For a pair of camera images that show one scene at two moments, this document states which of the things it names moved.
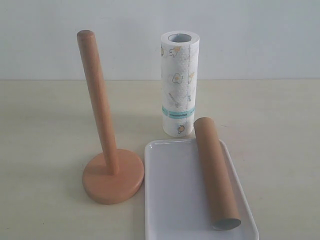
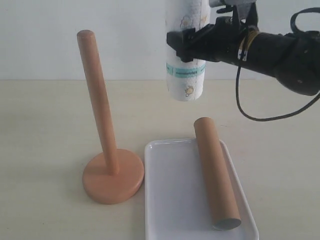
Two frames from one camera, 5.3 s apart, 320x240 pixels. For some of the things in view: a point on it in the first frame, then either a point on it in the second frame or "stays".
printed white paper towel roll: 179,54 → 185,81
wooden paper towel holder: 118,176 stays
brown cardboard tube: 223,212 stays
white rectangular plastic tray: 176,204 stays
